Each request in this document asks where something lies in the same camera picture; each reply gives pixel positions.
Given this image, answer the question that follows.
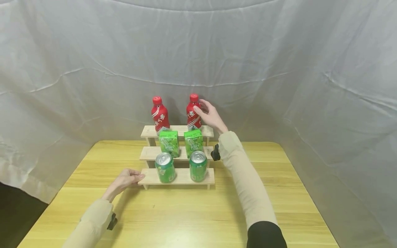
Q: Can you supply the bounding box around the light green soda can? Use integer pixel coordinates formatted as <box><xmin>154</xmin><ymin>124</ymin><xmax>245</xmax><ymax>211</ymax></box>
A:
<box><xmin>154</xmin><ymin>152</ymin><xmax>177</xmax><ymax>184</ymax></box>

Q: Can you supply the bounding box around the person's right forearm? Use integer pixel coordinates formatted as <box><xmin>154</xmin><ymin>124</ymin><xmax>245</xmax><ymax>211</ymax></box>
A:
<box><xmin>218</xmin><ymin>131</ymin><xmax>287</xmax><ymax>248</ymax></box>

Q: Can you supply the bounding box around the red bottle with white print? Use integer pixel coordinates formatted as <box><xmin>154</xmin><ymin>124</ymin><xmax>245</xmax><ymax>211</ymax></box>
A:
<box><xmin>151</xmin><ymin>96</ymin><xmax>171</xmax><ymax>133</ymax></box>
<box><xmin>186</xmin><ymin>93</ymin><xmax>202</xmax><ymax>131</ymax></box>

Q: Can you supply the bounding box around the person's left forearm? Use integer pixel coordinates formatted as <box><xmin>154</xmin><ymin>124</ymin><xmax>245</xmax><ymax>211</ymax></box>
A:
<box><xmin>62</xmin><ymin>199</ymin><xmax>114</xmax><ymax>248</ymax></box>

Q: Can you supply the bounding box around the three-tier wooden step shelf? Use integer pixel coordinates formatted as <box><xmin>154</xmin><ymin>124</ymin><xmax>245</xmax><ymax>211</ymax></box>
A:
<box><xmin>138</xmin><ymin>125</ymin><xmax>215</xmax><ymax>190</ymax></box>

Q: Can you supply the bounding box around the dark green soda can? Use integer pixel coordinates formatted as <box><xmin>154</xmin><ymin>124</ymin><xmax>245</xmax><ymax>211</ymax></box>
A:
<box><xmin>189</xmin><ymin>151</ymin><xmax>208</xmax><ymax>183</ymax></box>

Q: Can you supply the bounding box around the green drink carton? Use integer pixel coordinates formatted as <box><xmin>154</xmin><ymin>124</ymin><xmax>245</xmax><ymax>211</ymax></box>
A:
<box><xmin>158</xmin><ymin>131</ymin><xmax>180</xmax><ymax>158</ymax></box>
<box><xmin>184</xmin><ymin>130</ymin><xmax>204</xmax><ymax>158</ymax></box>

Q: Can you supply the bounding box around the person's left hand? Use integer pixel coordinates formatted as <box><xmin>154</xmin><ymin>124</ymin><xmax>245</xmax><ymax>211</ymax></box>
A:
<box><xmin>101</xmin><ymin>168</ymin><xmax>146</xmax><ymax>203</ymax></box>

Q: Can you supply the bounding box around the person's right hand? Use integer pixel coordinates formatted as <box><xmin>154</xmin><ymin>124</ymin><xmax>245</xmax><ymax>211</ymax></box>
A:
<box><xmin>193</xmin><ymin>99</ymin><xmax>229</xmax><ymax>135</ymax></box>

